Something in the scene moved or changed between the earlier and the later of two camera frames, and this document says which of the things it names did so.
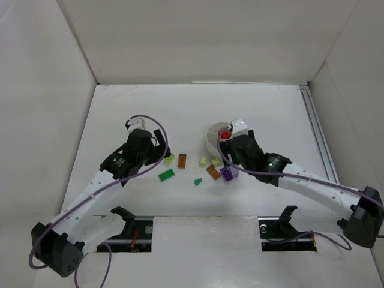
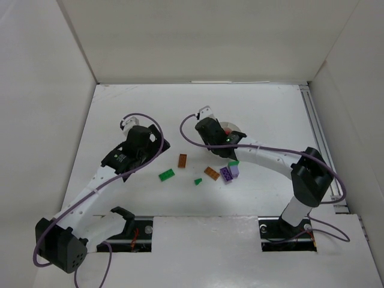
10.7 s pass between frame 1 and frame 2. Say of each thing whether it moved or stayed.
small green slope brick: stayed
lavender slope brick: stayed
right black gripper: moved
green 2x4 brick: stayed
